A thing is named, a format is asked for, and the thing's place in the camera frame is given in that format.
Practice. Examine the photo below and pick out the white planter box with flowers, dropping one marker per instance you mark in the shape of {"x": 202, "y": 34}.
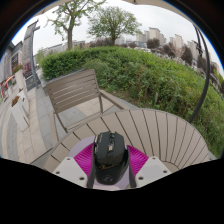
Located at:
{"x": 19, "y": 115}

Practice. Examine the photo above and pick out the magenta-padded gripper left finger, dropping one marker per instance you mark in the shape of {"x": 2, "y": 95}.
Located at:
{"x": 70, "y": 170}

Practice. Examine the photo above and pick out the bushy round tree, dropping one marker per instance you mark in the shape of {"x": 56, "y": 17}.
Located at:
{"x": 113, "y": 21}

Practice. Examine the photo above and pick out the tall grey sign tower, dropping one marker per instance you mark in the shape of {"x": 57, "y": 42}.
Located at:
{"x": 29, "y": 50}

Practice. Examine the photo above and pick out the slatted outdoor chair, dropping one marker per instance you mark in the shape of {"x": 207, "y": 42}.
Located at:
{"x": 73, "y": 91}

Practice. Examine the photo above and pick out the distant apartment buildings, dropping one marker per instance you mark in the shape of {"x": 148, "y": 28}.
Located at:
{"x": 155, "y": 33}

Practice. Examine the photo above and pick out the green hedge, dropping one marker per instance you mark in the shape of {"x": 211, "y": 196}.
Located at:
{"x": 143, "y": 73}

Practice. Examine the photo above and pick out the black computer mouse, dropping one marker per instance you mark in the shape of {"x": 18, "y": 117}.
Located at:
{"x": 109, "y": 156}

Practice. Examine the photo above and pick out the thin-crowned tree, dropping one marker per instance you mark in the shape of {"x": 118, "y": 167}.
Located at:
{"x": 70, "y": 30}

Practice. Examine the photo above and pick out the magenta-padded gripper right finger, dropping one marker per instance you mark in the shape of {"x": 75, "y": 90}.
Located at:
{"x": 151, "y": 170}

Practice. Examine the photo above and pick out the lilac mouse pad with wrist rest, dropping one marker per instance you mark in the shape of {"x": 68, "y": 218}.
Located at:
{"x": 81, "y": 146}

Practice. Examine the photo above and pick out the dark curved umbrella pole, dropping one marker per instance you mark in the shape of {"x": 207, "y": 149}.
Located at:
{"x": 206, "y": 73}

